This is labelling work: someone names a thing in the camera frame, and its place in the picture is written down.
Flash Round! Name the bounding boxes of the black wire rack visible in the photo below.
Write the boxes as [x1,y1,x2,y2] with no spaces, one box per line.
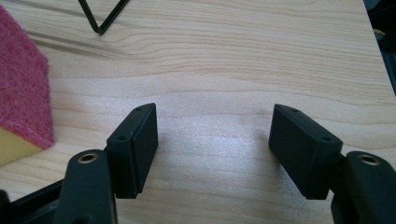
[78,0,131,35]

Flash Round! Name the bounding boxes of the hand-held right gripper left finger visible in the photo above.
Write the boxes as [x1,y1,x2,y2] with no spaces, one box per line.
[52,102,159,224]

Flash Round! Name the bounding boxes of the red and yellow sponge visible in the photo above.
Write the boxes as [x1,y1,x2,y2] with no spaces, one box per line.
[0,5,56,167]

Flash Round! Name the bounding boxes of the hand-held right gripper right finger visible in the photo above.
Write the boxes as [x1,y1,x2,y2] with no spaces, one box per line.
[268,104,396,224]

